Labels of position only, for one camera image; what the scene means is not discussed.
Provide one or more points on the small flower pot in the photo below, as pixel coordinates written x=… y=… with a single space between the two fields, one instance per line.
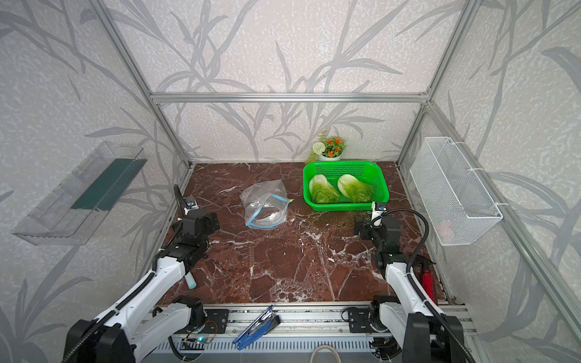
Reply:
x=327 y=148

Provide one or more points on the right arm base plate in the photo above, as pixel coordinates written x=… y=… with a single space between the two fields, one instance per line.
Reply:
x=359 y=320

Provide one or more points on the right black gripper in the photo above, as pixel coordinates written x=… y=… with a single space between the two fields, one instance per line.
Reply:
x=366 y=225

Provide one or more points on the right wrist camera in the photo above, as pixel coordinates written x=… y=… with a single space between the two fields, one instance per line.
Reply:
x=378 y=210

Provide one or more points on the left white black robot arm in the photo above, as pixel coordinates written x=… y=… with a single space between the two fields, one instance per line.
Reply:
x=122 y=333

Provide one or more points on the clear wall shelf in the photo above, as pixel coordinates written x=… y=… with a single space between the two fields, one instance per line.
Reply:
x=71 y=214

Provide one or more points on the clear zip-top bag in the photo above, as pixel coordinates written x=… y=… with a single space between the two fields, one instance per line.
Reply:
x=266 y=204

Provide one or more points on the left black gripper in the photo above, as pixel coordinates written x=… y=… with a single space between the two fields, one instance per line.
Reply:
x=212 y=223

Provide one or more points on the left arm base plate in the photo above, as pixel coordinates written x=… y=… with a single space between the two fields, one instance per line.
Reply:
x=212 y=321

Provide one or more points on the chinese cabbage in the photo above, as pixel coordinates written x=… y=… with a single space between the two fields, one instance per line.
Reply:
x=356 y=191
x=322 y=191

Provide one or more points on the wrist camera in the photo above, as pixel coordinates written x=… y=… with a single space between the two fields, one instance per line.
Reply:
x=190 y=204
x=378 y=210

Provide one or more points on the light blue scraper tool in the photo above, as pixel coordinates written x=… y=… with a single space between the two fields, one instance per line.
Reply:
x=190 y=281

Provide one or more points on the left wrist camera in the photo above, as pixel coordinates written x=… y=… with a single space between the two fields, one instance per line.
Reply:
x=190 y=204

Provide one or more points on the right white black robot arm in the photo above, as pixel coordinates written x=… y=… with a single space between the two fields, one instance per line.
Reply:
x=422 y=330

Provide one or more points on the green plastic basket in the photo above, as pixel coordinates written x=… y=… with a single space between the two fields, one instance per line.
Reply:
x=365 y=171

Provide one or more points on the white wire basket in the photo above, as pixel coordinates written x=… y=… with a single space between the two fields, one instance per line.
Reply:
x=460 y=207

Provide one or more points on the blue clip tool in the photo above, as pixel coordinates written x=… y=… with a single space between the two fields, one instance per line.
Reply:
x=262 y=325

